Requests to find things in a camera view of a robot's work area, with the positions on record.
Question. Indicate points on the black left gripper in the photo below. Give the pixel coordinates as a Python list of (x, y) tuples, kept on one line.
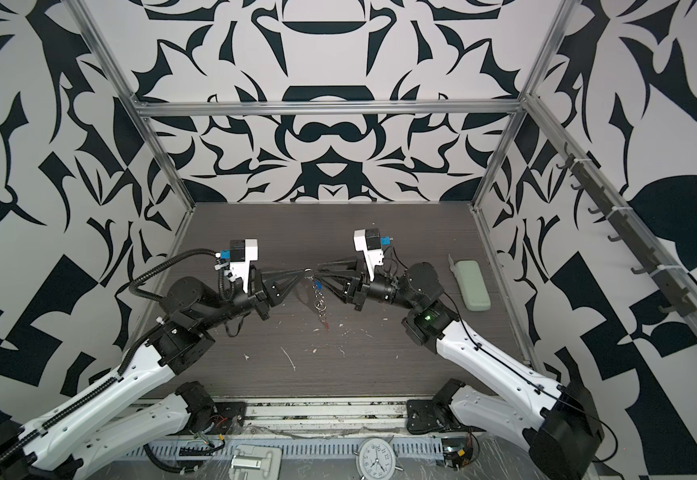
[(268, 293)]

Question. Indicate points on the white table clock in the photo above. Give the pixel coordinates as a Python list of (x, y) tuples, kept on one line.
[(376, 460)]

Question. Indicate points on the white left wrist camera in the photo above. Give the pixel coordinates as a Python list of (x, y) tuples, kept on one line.
[(235, 263)]

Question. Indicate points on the mint green glasses case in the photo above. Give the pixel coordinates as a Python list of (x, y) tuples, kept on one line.
[(472, 284)]

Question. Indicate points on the white plastic hinge block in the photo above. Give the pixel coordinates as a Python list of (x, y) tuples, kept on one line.
[(251, 462)]

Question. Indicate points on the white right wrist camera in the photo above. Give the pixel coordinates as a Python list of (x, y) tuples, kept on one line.
[(370, 243)]

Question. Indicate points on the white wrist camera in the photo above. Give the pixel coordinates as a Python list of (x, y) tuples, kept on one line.
[(370, 243), (235, 263)]

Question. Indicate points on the perforated metal crescent plate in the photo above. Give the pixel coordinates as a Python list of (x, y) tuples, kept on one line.
[(311, 299)]

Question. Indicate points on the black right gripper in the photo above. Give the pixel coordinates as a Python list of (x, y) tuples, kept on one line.
[(361, 291)]

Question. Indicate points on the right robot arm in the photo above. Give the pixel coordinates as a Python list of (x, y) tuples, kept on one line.
[(557, 424)]

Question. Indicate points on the small green circuit board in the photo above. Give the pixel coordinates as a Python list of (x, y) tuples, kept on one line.
[(459, 452)]

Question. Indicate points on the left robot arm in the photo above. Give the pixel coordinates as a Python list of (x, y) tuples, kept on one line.
[(86, 433)]

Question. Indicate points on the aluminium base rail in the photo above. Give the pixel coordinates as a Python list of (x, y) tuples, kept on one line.
[(315, 416)]

